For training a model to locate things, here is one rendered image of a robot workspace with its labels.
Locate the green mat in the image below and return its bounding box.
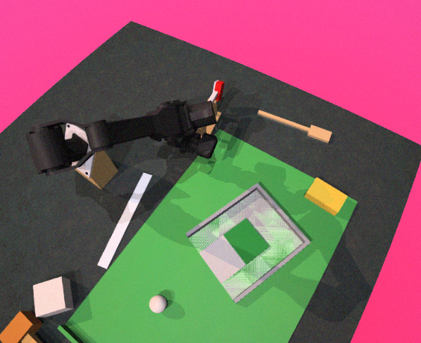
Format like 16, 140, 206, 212
65, 129, 357, 343

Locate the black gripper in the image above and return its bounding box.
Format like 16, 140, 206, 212
166, 132, 218, 159

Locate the white flat bar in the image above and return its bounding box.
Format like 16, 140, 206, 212
98, 173, 152, 269

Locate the white golf ball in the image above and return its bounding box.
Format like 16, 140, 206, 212
149, 295, 167, 313

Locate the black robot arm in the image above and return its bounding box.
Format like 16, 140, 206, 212
25, 100, 217, 177

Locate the pale pink cube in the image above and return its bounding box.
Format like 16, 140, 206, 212
33, 277, 73, 318

